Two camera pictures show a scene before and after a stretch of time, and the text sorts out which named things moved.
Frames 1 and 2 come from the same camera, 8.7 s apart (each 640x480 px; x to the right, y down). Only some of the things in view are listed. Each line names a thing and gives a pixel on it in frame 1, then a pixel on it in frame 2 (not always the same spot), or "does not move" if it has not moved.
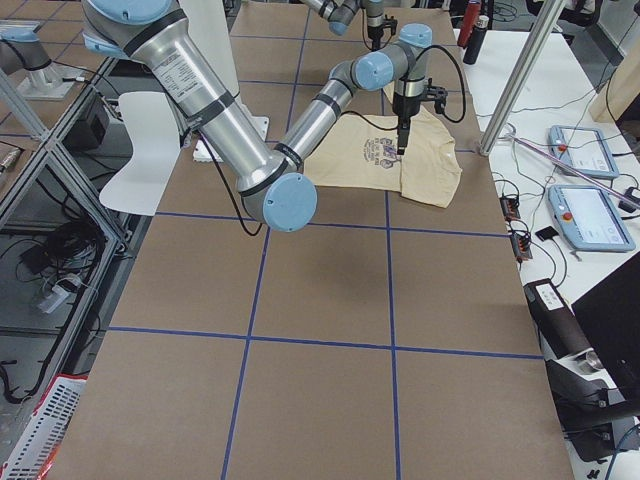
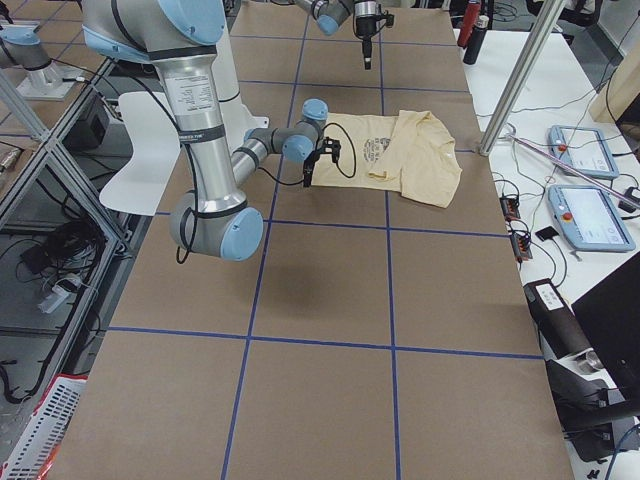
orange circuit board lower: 521,247 does not move
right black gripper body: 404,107 → 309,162
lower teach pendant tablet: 589,218 does not move
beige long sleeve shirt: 362,152 does not move
